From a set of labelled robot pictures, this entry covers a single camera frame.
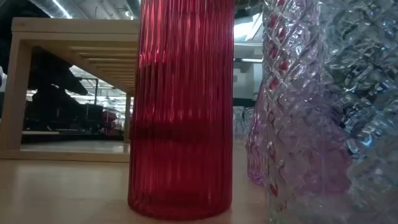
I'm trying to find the black background cabinet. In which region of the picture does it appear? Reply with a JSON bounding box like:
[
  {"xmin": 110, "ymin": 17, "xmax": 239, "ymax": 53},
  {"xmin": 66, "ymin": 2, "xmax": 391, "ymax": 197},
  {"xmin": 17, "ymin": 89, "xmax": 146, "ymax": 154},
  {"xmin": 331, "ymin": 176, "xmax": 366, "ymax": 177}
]
[{"xmin": 233, "ymin": 98, "xmax": 256, "ymax": 108}]

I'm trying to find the red ribbed cylinder vase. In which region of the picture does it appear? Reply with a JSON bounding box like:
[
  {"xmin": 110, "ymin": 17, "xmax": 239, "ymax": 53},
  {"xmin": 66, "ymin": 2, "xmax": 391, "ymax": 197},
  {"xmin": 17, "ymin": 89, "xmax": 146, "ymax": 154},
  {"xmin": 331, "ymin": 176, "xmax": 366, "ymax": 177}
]
[{"xmin": 127, "ymin": 0, "xmax": 236, "ymax": 221}]

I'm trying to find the clear round wide-mouth vase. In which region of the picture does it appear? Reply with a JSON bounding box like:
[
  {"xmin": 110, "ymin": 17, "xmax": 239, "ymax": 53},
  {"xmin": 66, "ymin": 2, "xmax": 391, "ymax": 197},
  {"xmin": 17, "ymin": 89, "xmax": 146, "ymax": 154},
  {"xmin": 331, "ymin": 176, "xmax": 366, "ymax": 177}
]
[{"xmin": 244, "ymin": 107, "xmax": 256, "ymax": 138}]

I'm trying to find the pink ribbed cone vase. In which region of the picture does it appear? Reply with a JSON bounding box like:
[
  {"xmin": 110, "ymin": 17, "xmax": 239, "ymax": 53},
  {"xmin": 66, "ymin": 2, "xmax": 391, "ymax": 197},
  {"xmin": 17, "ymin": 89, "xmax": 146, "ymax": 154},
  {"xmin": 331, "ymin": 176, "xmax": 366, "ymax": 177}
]
[{"xmin": 245, "ymin": 83, "xmax": 271, "ymax": 187}]

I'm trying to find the red background cart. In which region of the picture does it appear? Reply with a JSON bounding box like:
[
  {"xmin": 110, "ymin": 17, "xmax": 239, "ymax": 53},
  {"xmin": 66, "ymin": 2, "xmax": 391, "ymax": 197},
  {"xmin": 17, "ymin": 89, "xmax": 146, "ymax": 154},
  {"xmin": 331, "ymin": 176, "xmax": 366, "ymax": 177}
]
[{"xmin": 102, "ymin": 110, "xmax": 119, "ymax": 136}]

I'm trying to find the clear flask-shaped glass vase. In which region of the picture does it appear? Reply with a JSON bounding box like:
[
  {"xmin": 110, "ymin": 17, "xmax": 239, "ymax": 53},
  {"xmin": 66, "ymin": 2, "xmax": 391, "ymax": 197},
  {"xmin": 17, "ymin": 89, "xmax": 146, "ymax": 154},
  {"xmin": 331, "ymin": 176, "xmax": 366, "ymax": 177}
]
[{"xmin": 233, "ymin": 106, "xmax": 246, "ymax": 140}]

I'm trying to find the wooden slatted shelf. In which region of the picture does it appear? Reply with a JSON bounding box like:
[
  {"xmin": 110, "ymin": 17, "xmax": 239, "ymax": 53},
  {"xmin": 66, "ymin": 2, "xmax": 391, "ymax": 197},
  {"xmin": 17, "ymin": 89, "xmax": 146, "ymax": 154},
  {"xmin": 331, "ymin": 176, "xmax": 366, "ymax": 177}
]
[{"xmin": 0, "ymin": 17, "xmax": 141, "ymax": 163}]

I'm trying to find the black background barrier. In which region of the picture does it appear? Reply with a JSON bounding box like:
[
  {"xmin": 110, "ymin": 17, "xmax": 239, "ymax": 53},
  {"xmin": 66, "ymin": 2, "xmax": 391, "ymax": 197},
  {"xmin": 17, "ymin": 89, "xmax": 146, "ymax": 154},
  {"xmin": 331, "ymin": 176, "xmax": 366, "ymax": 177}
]
[{"xmin": 23, "ymin": 90, "xmax": 105, "ymax": 133}]

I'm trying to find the clear bumpy glass vase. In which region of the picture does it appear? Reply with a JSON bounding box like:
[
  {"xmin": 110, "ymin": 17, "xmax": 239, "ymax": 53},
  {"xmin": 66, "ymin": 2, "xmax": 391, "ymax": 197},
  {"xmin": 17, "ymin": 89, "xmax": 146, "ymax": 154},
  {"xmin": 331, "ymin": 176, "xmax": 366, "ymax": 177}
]
[{"xmin": 320, "ymin": 0, "xmax": 398, "ymax": 224}]

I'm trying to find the black metal gantry frame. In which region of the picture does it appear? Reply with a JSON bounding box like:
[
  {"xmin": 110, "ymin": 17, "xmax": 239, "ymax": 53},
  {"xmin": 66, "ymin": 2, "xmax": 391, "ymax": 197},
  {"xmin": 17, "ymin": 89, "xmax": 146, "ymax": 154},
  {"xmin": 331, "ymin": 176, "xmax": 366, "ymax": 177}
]
[{"xmin": 70, "ymin": 77, "xmax": 99, "ymax": 106}]

